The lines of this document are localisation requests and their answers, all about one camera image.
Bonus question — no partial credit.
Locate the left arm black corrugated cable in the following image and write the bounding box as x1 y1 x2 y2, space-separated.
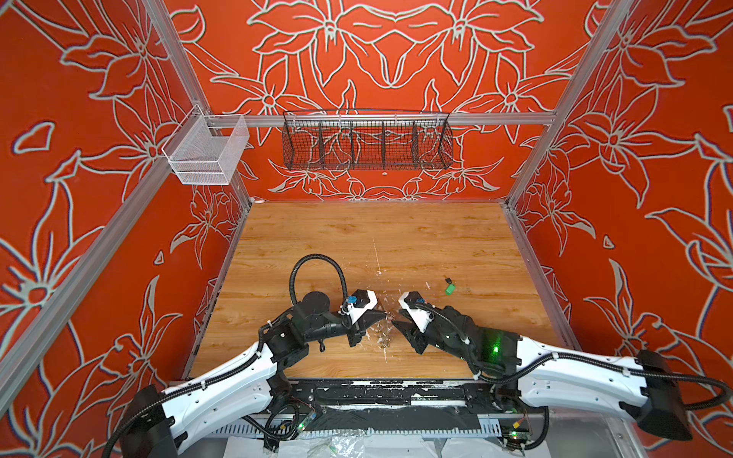
99 253 350 458

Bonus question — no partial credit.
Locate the green key tag with key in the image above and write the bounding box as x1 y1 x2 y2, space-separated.
445 278 456 296

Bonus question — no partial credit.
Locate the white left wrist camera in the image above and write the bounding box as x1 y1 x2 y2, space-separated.
342 289 378 324

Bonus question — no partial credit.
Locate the white wire wall basket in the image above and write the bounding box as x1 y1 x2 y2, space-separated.
162 104 250 185

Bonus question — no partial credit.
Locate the black wire wall basket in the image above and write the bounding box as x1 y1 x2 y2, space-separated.
282 109 454 172

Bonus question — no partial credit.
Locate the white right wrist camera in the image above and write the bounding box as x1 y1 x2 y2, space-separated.
399 291 433 333

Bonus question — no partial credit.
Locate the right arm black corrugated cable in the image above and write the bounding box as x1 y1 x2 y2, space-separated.
411 300 733 412

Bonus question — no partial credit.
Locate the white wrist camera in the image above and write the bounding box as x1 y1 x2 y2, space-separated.
342 289 378 324
399 291 433 333

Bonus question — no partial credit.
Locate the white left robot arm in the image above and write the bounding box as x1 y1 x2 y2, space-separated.
102 289 386 457

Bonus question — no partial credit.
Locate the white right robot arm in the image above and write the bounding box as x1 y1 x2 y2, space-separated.
395 300 692 441

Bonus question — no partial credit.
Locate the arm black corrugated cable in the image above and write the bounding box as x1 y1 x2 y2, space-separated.
411 300 733 412
99 253 350 458

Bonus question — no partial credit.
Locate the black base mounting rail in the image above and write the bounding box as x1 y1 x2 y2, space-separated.
286 378 549 439

